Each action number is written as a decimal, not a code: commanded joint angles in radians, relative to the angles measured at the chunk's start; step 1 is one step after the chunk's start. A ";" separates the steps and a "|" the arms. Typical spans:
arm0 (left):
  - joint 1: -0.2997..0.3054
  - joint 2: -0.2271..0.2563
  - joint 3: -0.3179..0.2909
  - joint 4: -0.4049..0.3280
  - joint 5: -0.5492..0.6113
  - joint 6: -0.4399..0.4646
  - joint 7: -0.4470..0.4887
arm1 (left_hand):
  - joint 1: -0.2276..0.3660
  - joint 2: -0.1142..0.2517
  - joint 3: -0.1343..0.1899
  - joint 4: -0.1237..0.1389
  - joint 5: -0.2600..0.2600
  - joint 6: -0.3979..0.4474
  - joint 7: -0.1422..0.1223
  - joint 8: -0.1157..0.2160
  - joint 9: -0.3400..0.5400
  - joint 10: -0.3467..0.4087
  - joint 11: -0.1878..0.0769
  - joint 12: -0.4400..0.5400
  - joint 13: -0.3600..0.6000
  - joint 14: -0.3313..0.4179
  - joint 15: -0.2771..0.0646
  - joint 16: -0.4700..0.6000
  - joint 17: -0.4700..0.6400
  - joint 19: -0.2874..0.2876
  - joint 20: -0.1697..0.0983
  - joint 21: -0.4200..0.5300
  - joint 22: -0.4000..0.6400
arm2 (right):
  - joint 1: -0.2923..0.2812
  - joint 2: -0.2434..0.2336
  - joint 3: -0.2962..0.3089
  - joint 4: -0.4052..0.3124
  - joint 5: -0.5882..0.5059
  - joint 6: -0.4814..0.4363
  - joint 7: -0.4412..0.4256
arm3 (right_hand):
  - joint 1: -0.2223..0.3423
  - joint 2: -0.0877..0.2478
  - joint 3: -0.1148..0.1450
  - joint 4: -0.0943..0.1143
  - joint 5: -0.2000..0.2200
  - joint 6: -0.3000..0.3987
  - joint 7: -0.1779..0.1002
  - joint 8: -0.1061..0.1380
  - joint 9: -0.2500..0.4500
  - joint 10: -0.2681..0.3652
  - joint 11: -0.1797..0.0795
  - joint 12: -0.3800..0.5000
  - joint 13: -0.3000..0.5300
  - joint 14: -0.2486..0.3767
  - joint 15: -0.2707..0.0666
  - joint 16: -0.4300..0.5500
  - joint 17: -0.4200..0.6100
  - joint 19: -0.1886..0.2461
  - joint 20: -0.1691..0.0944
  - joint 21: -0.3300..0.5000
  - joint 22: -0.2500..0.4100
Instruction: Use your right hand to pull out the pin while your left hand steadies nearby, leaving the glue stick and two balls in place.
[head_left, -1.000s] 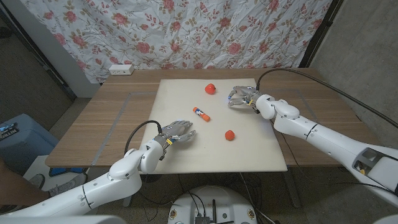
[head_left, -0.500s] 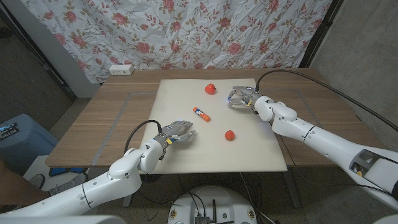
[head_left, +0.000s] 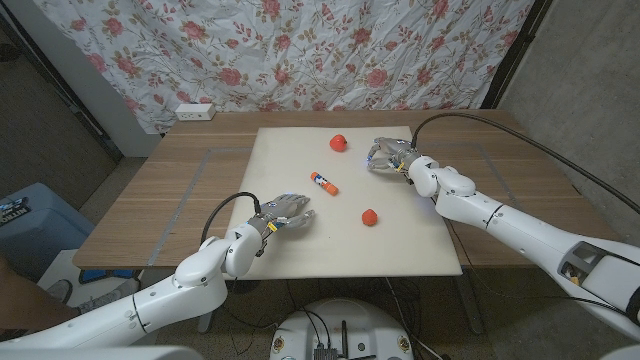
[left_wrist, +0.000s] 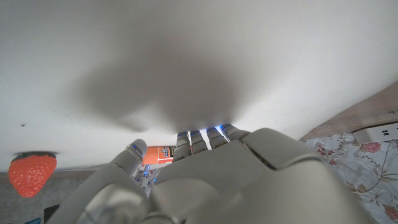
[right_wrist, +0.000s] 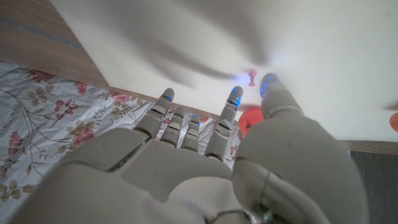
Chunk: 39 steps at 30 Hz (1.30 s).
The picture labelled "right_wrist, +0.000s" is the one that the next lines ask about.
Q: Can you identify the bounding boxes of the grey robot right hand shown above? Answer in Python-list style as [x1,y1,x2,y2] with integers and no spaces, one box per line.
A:
[9,73,369,224]

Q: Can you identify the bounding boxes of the red ball with stem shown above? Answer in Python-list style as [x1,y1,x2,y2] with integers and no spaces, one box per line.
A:
[238,105,265,136]

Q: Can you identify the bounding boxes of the floral backdrop cloth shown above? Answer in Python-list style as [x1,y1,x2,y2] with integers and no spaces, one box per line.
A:
[0,60,246,215]

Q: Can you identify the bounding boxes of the cream foam mat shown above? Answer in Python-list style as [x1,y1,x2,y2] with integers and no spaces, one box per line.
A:
[49,0,398,142]

